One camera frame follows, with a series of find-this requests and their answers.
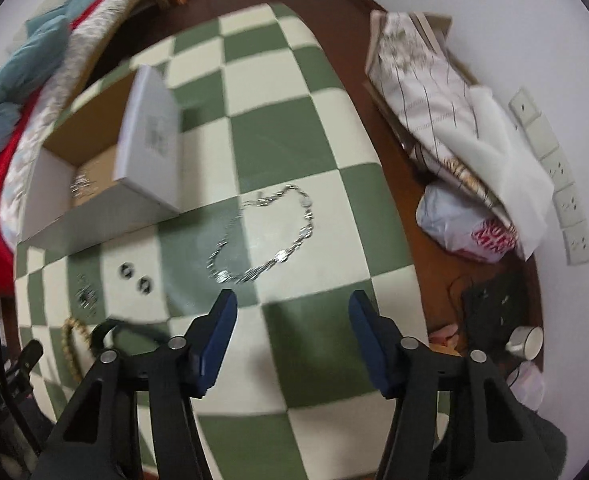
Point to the white cloth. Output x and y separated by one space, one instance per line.
504 160

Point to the white cup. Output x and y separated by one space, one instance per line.
524 341

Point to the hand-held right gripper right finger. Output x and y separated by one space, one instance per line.
370 347

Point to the black bag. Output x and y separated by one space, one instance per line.
499 305

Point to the floral striped cloth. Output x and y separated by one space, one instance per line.
419 85

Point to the white cardboard box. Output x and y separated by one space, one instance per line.
49 230

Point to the silver jewelry piece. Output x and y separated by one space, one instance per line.
82 186

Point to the teal blanket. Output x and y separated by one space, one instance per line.
19 70

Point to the pink cloth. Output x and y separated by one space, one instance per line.
444 334

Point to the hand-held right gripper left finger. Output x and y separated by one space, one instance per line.
218 342

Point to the green white checkered tablecloth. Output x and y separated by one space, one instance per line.
274 125

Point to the white red plastic bag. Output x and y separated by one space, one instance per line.
449 220

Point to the clear plastic bag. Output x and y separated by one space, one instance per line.
529 385

